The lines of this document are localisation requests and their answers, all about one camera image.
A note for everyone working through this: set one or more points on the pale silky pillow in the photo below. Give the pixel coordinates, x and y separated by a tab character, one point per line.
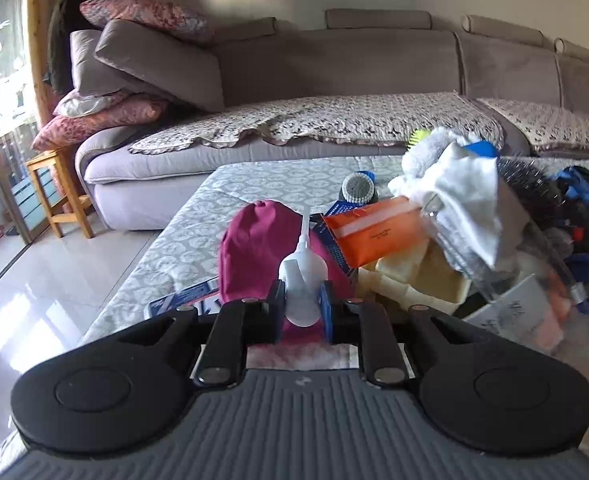
87	105

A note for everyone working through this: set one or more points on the white cloth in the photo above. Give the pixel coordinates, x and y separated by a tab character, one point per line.
469	200

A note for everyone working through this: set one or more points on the grey fluffy cloth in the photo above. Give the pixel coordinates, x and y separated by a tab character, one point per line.
427	155

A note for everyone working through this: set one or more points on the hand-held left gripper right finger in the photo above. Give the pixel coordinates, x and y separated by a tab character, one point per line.
327	310

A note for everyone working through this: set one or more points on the yellow green brush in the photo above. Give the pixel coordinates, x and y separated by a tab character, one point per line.
418	137

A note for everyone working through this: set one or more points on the clear plastic container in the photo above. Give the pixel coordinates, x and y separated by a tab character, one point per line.
474	265

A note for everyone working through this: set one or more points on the grey sofa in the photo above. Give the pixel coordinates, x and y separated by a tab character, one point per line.
324	65

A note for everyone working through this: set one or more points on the white cardboard box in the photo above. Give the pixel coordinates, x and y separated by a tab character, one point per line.
514	310

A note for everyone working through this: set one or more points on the grey round brush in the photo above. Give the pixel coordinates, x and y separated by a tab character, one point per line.
358	187

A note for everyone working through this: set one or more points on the wooden post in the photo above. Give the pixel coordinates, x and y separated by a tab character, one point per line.
37	35

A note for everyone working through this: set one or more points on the large grey cushion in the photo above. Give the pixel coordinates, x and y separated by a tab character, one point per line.
164	65

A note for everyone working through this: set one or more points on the dark hanging clothing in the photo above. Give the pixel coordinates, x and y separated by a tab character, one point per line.
67	20

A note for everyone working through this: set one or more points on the blue plastic item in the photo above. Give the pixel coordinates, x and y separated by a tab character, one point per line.
481	148

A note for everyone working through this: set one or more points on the clear packet with dark label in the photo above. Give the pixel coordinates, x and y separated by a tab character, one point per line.
184	297

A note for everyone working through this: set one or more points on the leaf patterned cloth desktop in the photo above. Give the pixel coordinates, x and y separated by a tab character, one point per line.
284	180

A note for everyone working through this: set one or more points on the pink floral pillow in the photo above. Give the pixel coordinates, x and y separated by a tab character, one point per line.
99	122

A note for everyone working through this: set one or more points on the purple floral pillow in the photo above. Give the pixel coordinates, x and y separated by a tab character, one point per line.
149	15

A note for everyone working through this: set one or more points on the long patterned sofa cover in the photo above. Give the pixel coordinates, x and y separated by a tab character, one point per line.
324	120

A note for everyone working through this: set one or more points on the dark steel wool scrubber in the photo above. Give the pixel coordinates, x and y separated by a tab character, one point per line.
529	185

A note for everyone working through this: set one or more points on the wooden stool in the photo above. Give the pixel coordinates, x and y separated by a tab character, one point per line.
47	160

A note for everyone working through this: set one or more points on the small grey cushion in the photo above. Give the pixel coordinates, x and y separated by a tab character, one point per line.
84	60

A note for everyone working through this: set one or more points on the short patterned sofa cover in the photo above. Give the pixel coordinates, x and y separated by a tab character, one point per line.
554	125

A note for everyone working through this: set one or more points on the orange wet wipes packet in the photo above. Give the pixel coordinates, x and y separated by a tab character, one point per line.
374	235

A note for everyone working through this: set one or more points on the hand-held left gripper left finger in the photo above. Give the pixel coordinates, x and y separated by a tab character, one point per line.
277	310

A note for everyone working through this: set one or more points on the white spray trigger head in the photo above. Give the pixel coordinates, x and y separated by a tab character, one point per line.
299	285

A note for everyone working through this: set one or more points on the cream plastic box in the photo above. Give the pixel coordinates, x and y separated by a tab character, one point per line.
424	280

